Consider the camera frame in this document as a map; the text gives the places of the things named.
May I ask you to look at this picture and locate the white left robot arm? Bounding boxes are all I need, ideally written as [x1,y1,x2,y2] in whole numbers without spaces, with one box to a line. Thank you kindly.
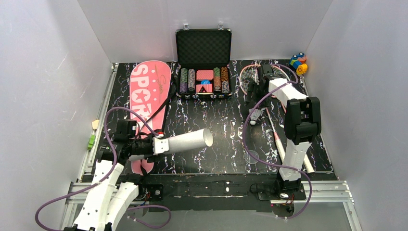
[64,119,154,231]

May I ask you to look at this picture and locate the green clip on rail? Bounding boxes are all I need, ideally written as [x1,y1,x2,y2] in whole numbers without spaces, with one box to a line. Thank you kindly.
[87,134,96,151]

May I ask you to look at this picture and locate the black poker chip case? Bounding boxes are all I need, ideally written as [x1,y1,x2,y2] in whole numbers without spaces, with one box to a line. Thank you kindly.
[175,28,232,99]

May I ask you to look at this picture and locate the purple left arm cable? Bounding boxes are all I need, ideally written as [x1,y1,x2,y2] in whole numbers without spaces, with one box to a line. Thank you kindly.
[35,106,172,231]

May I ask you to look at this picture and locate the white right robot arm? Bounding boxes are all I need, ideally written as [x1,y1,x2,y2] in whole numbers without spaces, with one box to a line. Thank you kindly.
[240,64,321,199]

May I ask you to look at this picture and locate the white shuttlecock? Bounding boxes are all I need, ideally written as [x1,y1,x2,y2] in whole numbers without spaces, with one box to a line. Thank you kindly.
[249,109,262,126]

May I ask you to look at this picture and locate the beige wooden block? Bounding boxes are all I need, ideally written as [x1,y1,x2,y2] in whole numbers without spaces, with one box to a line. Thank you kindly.
[91,120,99,130]

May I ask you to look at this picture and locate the pink badminton racket right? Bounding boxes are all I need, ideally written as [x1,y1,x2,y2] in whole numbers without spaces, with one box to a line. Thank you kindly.
[274,64,315,174]

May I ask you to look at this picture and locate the pink racket bag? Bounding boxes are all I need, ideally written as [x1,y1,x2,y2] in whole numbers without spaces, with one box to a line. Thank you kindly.
[129,60,173,175]

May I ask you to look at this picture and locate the colourful toy blocks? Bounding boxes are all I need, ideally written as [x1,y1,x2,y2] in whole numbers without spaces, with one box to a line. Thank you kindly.
[289,52,308,75]

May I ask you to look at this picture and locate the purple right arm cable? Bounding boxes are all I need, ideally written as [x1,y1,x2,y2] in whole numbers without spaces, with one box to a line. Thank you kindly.
[242,64,313,220]

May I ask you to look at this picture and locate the white shuttlecock tube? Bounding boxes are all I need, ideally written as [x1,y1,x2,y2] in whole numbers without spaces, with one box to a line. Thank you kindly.
[165,128,214,154]

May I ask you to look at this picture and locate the pink badminton racket left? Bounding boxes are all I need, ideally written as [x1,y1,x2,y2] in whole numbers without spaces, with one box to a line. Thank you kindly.
[239,64,288,159]

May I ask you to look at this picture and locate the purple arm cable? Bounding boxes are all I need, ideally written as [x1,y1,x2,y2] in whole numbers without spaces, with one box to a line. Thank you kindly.
[242,64,313,220]
[35,106,172,231]

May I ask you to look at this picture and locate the clear plastic tube lid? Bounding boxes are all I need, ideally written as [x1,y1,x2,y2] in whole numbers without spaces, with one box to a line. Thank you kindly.
[244,150,259,165]

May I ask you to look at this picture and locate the pink badminton racket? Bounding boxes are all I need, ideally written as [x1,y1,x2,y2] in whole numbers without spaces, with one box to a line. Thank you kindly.
[274,64,315,174]
[239,64,288,159]

